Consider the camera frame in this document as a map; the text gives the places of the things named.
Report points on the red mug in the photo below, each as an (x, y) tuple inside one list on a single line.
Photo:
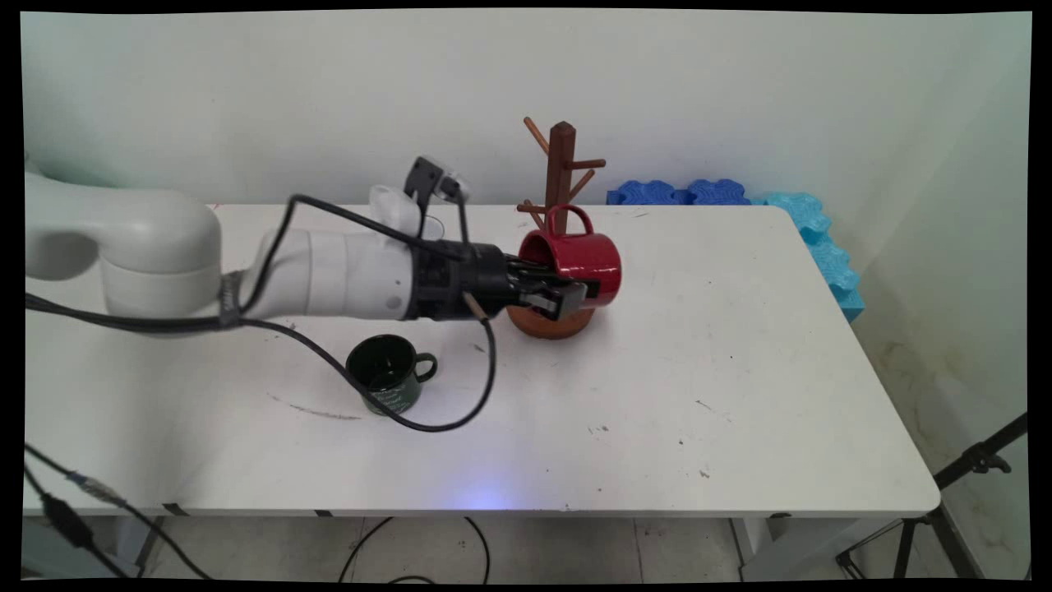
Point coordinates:
[(588, 259)]

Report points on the dark blue foam mat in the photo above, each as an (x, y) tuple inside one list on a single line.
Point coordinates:
[(657, 194)]

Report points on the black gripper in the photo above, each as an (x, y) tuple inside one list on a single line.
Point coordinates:
[(456, 284)]

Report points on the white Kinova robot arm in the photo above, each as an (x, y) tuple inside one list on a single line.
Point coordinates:
[(148, 238)]

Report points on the black tripod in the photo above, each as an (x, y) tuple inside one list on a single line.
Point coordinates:
[(945, 493)]

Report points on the light blue foam mat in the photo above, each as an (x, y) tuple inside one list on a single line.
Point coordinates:
[(830, 259)]

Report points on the dark green enamel mug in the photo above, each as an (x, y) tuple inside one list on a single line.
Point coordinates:
[(394, 374)]

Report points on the white enamel mug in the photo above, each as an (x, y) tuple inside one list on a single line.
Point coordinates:
[(434, 228)]

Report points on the white table leg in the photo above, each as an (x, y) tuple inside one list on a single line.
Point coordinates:
[(123, 538), (752, 538)]

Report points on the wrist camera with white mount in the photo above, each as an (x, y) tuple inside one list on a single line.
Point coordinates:
[(394, 210)]

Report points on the brown wooden mug tree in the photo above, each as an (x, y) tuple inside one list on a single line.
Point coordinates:
[(560, 164)]

